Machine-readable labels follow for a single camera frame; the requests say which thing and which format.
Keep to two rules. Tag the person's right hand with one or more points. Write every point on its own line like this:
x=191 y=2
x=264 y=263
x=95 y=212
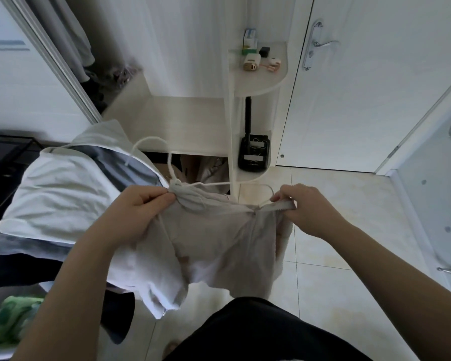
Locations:
x=312 y=210

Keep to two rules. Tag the person's left hand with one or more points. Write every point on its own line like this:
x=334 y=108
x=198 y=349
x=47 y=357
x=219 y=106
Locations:
x=139 y=210

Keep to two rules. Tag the beige jacket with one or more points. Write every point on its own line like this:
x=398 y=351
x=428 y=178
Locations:
x=218 y=244

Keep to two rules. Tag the white hoodie with blue letters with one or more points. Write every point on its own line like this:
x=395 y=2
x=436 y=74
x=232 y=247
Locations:
x=64 y=33

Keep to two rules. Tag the person's right forearm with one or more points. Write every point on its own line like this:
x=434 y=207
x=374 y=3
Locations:
x=398 y=289

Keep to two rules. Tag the person's left forearm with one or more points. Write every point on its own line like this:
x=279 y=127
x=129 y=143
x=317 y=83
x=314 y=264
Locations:
x=68 y=304

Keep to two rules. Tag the person's dark shirt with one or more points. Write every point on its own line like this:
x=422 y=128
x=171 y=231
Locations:
x=263 y=334

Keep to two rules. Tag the brown cardboard box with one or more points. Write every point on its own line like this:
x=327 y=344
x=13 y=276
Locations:
x=207 y=170

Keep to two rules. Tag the black box device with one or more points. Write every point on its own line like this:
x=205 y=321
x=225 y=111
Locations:
x=254 y=152

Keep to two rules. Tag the dark fabric pile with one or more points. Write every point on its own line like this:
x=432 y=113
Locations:
x=116 y=82

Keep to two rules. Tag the rounded corner shelf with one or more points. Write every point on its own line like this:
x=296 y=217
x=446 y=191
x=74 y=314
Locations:
x=259 y=82

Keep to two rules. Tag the white door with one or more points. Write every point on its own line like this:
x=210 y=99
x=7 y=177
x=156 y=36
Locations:
x=376 y=79

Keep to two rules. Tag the metal door stopper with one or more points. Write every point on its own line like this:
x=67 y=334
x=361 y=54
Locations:
x=447 y=269

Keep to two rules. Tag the small pink ornament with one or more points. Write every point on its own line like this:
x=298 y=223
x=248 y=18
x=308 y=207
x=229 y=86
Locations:
x=273 y=65

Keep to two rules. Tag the small black item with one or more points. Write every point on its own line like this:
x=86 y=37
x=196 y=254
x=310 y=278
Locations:
x=264 y=51

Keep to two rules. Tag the green bag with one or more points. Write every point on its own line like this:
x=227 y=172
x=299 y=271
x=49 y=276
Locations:
x=11 y=319

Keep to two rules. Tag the small white blue box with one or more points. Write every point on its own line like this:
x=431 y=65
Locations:
x=249 y=39

